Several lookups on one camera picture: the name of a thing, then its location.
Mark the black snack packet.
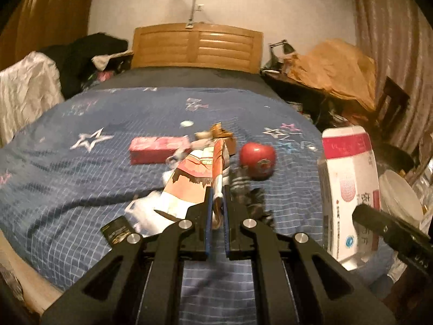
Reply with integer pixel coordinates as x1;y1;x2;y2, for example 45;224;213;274
100;216;134;247

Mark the white plastic bucket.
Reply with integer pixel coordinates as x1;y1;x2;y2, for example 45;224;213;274
379;170;424;228

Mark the white face mask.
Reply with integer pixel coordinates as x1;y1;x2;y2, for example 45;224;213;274
125;191;181;237

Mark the red white paper bag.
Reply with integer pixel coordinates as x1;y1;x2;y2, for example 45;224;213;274
318;125;381;271

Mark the blue checkered star bedspread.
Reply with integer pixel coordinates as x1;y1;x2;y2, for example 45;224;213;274
0;86;393;325

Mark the red rectangular box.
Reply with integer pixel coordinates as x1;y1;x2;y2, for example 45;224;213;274
129;136;191;165

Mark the dark wooden chair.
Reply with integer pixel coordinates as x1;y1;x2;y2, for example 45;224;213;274
374;76;409;137

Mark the red round ball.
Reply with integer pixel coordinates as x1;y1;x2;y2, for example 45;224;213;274
239;142;277;180

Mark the brown crumpled wrapper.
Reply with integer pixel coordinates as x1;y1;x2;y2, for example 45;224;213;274
195;122;236;155

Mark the orange crumpled cloth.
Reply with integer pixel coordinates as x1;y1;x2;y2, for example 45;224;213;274
282;39;376;112

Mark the patterned curtain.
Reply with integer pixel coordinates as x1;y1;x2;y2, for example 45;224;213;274
354;0;432;153

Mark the white crumpled sheet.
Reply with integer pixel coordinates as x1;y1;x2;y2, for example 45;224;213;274
0;51;65;146

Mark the black clothes pile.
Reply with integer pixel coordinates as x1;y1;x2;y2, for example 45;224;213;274
38;32;129;99

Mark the black desk lamp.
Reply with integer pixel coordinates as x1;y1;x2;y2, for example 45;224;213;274
264;39;295;71

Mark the wooden slatted headboard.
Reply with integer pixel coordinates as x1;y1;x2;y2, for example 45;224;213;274
131;23;264;74

